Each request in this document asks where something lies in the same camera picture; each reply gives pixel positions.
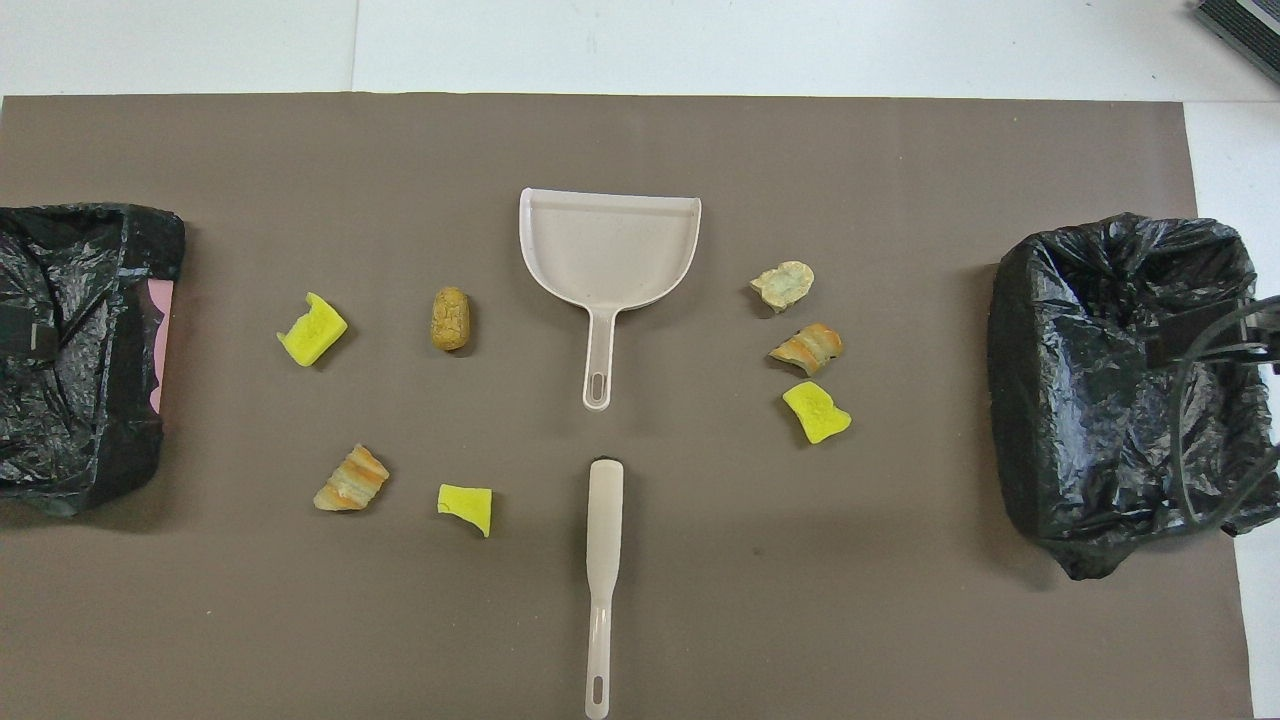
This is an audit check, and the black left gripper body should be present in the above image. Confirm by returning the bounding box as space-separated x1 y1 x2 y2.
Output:
0 308 58 358

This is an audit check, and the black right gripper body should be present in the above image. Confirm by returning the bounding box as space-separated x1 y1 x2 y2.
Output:
1147 316 1248 368

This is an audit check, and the yellow sponge piece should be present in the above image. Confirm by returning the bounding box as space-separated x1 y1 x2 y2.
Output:
782 381 853 445
437 484 494 539
276 292 349 368

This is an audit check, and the striped croissant piece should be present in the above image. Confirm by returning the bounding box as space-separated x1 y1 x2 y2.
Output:
768 323 844 376
313 444 391 513

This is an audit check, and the pale bread piece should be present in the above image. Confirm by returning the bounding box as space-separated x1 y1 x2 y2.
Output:
750 261 816 314

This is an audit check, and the brown nugget piece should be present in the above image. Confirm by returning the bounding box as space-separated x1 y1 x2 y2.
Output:
431 286 472 352

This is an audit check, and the beige plastic dustpan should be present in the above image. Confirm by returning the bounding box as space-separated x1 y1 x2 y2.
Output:
518 187 703 412

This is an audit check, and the beige hand brush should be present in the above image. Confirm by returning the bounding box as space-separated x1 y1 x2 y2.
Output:
584 458 626 720

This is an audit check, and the black bag lined pink bin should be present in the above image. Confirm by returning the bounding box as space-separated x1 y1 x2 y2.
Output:
0 203 187 518

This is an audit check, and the dark ribbed device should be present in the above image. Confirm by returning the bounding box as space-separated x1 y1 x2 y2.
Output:
1193 0 1280 86

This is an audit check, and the brown table mat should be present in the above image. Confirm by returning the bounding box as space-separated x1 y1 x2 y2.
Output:
0 93 1256 720

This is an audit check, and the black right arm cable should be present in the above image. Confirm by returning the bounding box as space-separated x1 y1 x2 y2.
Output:
1168 295 1280 531

